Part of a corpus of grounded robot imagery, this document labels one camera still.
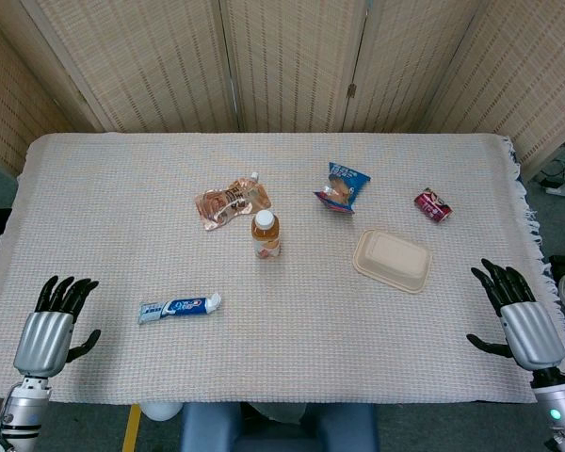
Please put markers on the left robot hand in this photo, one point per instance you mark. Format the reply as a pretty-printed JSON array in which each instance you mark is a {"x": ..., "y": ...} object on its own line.
[{"x": 44, "y": 339}]

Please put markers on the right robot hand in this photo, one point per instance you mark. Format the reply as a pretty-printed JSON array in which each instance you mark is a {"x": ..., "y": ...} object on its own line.
[{"x": 532, "y": 332}]

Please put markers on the blue white toothpaste tube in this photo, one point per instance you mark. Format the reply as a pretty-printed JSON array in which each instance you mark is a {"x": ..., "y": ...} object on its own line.
[{"x": 179, "y": 307}]

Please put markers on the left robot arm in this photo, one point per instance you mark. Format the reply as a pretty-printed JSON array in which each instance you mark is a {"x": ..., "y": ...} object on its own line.
[{"x": 19, "y": 414}]

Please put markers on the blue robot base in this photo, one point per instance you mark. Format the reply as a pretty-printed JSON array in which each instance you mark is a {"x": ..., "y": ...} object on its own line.
[{"x": 278, "y": 427}]

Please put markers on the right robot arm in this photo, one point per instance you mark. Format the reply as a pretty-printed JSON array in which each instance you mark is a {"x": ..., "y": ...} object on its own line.
[{"x": 558, "y": 409}]

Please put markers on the orange drink bottle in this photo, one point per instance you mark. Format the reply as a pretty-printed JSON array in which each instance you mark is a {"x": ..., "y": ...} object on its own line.
[{"x": 266, "y": 234}]

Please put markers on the beige lunch box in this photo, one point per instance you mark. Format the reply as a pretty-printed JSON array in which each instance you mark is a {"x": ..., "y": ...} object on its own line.
[{"x": 392, "y": 260}]

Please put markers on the crushed red can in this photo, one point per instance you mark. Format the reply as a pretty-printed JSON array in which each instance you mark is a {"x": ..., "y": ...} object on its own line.
[{"x": 433, "y": 205}]

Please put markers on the woven beige tablecloth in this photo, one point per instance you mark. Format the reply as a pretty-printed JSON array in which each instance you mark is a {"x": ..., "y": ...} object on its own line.
[{"x": 273, "y": 329}]

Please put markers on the copper spouted drink pouch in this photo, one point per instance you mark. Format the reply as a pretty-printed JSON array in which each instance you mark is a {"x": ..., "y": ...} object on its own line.
[{"x": 228, "y": 201}]

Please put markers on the blue snack packet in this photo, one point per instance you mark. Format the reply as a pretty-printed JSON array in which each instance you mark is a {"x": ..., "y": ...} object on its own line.
[{"x": 341, "y": 188}]

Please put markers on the woven folding screen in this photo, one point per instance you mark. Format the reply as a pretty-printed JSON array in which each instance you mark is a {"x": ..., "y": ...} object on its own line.
[{"x": 282, "y": 61}]

